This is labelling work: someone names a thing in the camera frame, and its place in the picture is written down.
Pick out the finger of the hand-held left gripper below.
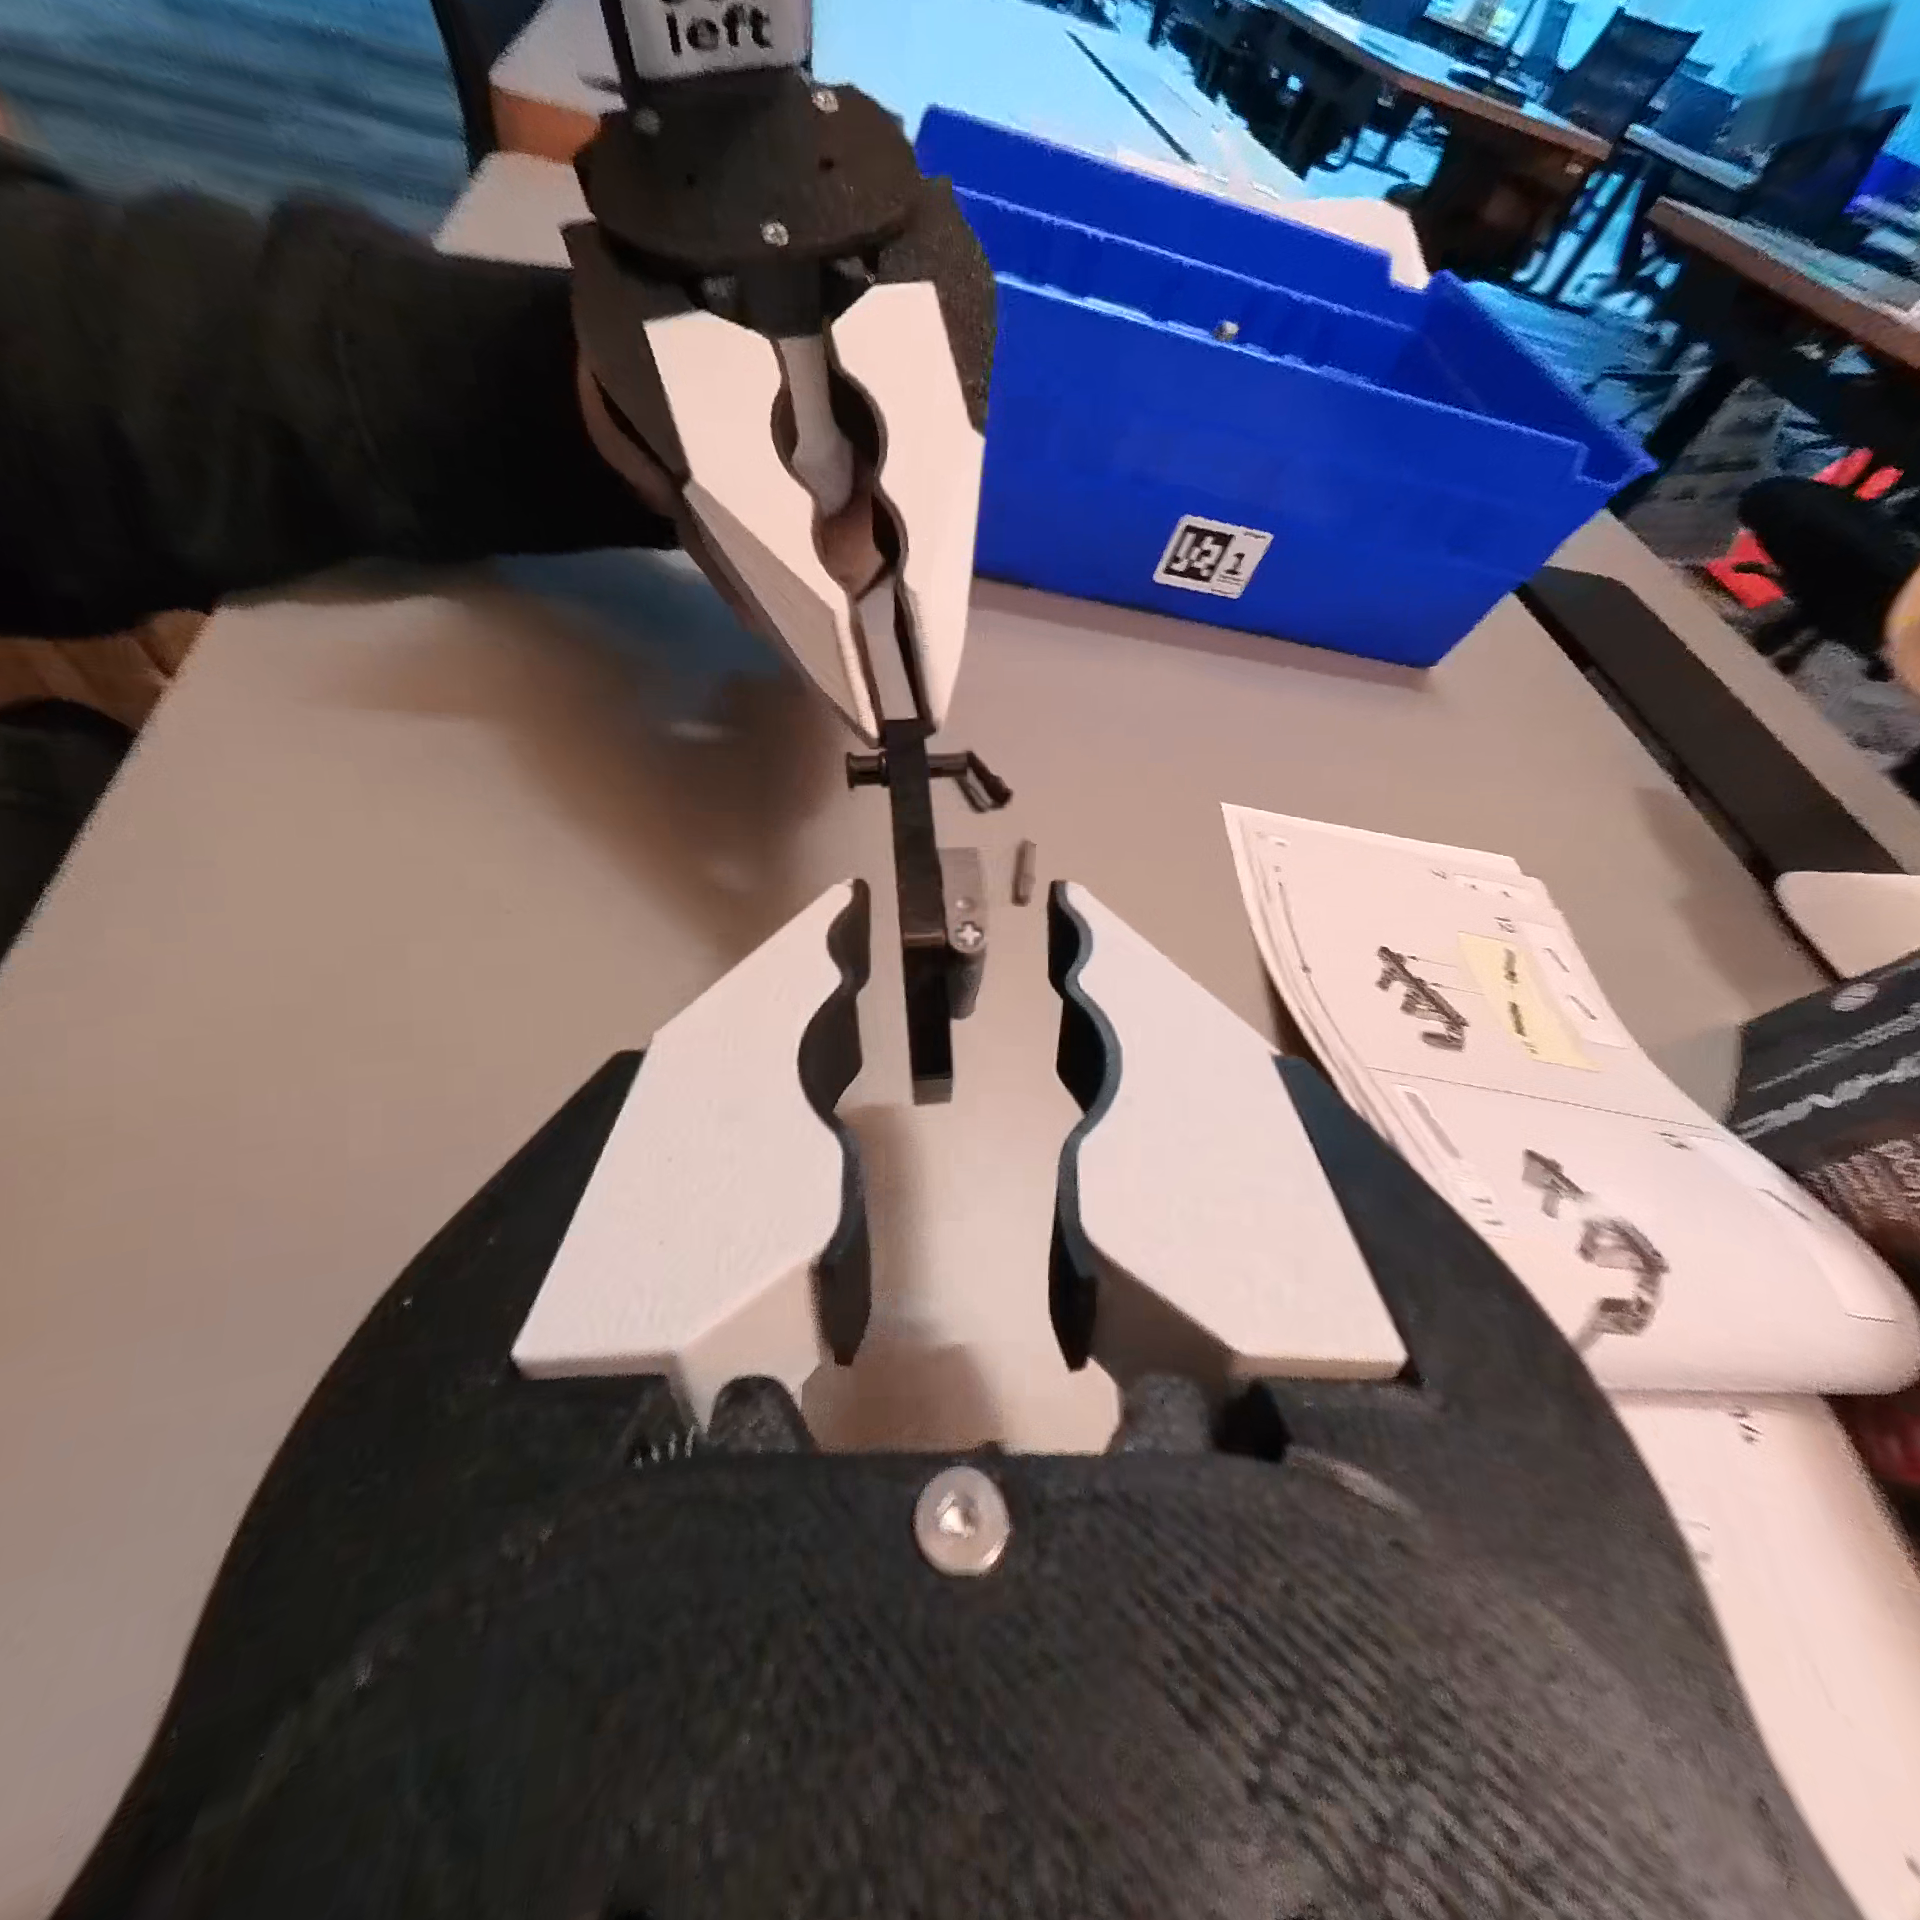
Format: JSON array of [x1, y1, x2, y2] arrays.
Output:
[[832, 279, 988, 732], [642, 304, 885, 740]]

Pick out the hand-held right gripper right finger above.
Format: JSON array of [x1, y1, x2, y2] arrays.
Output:
[[1045, 880, 1415, 1385]]

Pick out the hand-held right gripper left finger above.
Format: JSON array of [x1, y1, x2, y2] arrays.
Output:
[[509, 880, 876, 1423]]

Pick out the black toy beam assembly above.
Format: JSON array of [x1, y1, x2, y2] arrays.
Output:
[[842, 717, 1017, 1107]]

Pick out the person's left forearm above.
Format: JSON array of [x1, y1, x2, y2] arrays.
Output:
[[0, 141, 676, 639]]

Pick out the grey desk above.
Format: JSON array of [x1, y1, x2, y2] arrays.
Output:
[[0, 150, 1920, 1920]]

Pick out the person's left hand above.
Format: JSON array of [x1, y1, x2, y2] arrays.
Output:
[[585, 372, 695, 524]]

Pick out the blue plastic bin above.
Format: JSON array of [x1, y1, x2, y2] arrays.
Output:
[[911, 104, 1653, 670]]

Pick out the white instruction booklet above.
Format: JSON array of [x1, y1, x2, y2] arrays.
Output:
[[1223, 801, 1920, 1892]]

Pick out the wooden table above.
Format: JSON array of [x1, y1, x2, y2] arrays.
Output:
[[1650, 193, 1920, 377], [1260, 0, 1614, 271]]

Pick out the black toy set box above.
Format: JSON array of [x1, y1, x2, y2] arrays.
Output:
[[1726, 950, 1920, 1502]]

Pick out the person's tan pants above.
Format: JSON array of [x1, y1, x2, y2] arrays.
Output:
[[0, 607, 204, 721]]

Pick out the black office chair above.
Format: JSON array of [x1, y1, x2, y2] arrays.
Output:
[[1740, 104, 1906, 241], [1552, 12, 1705, 143]]

